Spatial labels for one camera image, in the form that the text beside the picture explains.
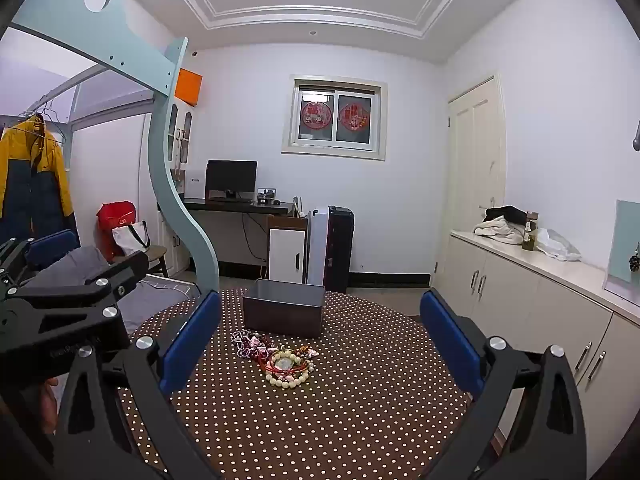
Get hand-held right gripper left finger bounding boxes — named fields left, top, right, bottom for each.
left=52, top=290, right=223, bottom=480

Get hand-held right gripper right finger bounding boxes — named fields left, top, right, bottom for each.
left=420, top=288, right=589, bottom=480

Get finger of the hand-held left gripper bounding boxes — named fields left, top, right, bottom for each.
left=0, top=229, right=81, bottom=275
left=15, top=250, right=150, bottom=335

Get pile of jewelry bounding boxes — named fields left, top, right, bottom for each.
left=230, top=329, right=321, bottom=388

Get metal tin box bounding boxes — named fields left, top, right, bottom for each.
left=242, top=278, right=327, bottom=339

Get cream bead bracelet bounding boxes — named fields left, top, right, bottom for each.
left=267, top=349, right=314, bottom=387

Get person's left hand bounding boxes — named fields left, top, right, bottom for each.
left=40, top=378, right=61, bottom=435

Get grey pillow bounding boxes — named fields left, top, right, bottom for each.
left=22, top=247, right=114, bottom=292

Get white tote bag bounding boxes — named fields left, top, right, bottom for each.
left=112, top=220, right=151, bottom=257

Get wooden chair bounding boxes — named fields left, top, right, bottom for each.
left=144, top=244, right=172, bottom=277

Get grey quilt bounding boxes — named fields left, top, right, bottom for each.
left=119, top=274, right=202, bottom=336

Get red bag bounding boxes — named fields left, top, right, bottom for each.
left=96, top=201, right=137, bottom=256

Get cream sideboard cabinet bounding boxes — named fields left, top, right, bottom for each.
left=439, top=229, right=640, bottom=480

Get yellow and navy jacket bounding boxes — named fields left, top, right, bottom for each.
left=0, top=115, right=77, bottom=244

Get white garment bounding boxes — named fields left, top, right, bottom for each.
left=473, top=216, right=527, bottom=246

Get dark desk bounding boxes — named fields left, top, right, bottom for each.
left=157, top=197, right=294, bottom=272

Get small white cabinet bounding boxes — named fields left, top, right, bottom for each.
left=266, top=215, right=309, bottom=285

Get black garment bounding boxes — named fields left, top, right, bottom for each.
left=482, top=205, right=539, bottom=224

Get clear plastic bag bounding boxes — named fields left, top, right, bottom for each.
left=534, top=228, right=584, bottom=262

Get black computer monitor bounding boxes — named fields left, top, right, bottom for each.
left=205, top=160, right=258, bottom=204

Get white and black suitcase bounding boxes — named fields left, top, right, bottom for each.
left=306, top=205, right=356, bottom=294

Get glass-door cabinet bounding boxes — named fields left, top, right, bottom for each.
left=167, top=102, right=194, bottom=167

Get cream door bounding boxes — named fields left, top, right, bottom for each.
left=446, top=76, right=507, bottom=281

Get light blue board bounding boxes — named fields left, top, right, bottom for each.
left=602, top=199, right=640, bottom=292

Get orange box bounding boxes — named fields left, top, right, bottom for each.
left=176, top=67, right=204, bottom=107

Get red paper cutting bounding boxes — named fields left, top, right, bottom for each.
left=301, top=101, right=331, bottom=130
left=339, top=103, right=371, bottom=131

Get window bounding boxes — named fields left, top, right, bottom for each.
left=281, top=74, right=389, bottom=162

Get black cable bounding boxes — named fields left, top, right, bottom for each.
left=242, top=212, right=269, bottom=267

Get light blue loft bed frame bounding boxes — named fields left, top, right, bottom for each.
left=0, top=0, right=221, bottom=297

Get wire clothes hangers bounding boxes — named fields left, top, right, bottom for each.
left=19, top=99, right=67, bottom=144

